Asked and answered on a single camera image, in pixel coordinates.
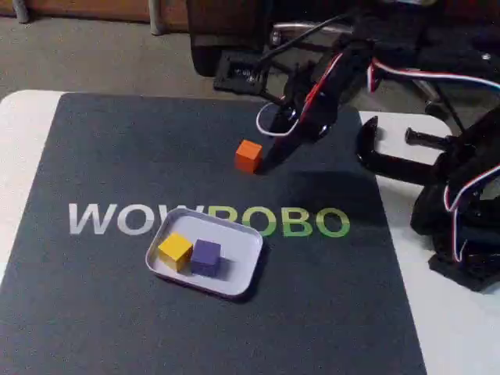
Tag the dark mat with logo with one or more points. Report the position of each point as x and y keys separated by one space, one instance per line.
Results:
x=156 y=320

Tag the dark bag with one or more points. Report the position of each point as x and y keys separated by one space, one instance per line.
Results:
x=218 y=23

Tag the white rounded metal tray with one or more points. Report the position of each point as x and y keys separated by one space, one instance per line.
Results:
x=242 y=250

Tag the brown wooden panel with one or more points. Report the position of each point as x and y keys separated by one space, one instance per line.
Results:
x=90 y=8

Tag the yellow cube block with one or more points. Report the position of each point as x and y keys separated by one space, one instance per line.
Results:
x=175 y=251

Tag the orange cube block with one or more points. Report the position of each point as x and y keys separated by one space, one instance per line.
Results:
x=248 y=155

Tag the grey metal leg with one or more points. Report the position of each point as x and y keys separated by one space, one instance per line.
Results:
x=155 y=15
x=21 y=9

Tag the black camera box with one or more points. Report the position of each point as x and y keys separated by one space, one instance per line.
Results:
x=226 y=84

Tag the black table clamp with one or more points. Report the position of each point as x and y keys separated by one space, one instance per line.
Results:
x=390 y=162

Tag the purple cube block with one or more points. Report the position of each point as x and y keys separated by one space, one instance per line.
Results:
x=206 y=256

